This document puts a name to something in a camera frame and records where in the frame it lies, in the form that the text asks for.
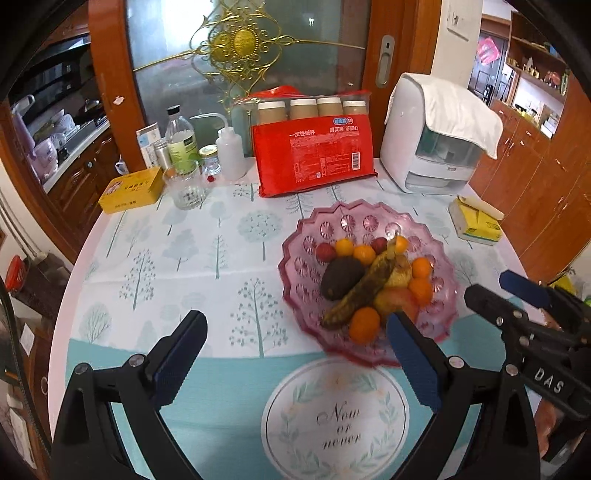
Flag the gold door ornament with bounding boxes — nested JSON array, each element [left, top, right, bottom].
[[134, 7, 365, 95]]

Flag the red door decoration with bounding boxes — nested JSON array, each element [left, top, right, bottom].
[[477, 37, 502, 65]]

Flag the yellow green carton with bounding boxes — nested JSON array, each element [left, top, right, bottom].
[[551, 272, 578, 296]]

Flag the white tabletop appliance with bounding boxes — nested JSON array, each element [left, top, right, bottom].
[[379, 72, 481, 195]]

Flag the person's right hand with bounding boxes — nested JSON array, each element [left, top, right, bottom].
[[536, 397, 570, 455]]

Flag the red apple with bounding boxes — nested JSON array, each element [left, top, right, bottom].
[[374, 287, 419, 324]]

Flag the red lid container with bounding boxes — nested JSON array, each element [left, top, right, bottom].
[[6, 255, 28, 291]]

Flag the dark avocado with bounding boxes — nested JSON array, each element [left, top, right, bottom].
[[321, 257, 365, 301]]

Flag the white and blue box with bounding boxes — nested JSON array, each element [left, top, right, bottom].
[[136, 124, 162, 169]]

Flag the clear bottle green label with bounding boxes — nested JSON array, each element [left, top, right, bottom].
[[165, 106, 195, 174]]

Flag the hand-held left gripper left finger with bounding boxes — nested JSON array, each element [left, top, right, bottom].
[[50, 310, 208, 480]]

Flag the wooden wall cabinet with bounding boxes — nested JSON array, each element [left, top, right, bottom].
[[468, 99, 591, 282]]

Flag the clear glass cup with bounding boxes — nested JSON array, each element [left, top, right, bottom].
[[172, 161, 207, 210]]

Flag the red paper cup package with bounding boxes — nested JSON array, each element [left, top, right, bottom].
[[252, 90, 378, 198]]

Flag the pink glass fruit bowl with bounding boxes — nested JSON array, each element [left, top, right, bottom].
[[277, 200, 460, 367]]

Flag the yellow cardboard box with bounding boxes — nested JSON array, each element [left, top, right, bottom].
[[98, 167, 165, 214]]

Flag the overripe brown banana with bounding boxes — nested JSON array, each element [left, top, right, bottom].
[[321, 235, 409, 329]]

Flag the wooden kitchen cabinet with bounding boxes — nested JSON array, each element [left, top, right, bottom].
[[44, 117, 121, 232]]

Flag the small glass jar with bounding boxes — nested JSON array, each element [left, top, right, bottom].
[[198, 144, 221, 176]]

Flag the white wall switch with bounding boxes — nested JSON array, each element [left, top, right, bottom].
[[447, 0, 472, 38]]

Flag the white squeeze bottle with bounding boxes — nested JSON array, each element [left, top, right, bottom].
[[189, 112, 247, 182]]

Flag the silver door handle plate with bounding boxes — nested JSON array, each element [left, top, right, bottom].
[[375, 35, 395, 88]]

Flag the white towel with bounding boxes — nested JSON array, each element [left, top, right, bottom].
[[411, 74, 504, 160]]

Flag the yellow tissue pack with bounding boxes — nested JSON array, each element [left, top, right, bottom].
[[449, 195, 505, 245]]

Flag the yellow pear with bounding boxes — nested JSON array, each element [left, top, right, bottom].
[[385, 258, 413, 288]]

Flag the frosted glass sliding door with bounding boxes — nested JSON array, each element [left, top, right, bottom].
[[88, 0, 444, 171]]

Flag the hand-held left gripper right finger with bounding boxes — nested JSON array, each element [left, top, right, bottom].
[[386, 311, 541, 480]]

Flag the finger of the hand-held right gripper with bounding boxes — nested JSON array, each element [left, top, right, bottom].
[[464, 284, 583, 352], [499, 271, 591, 324]]

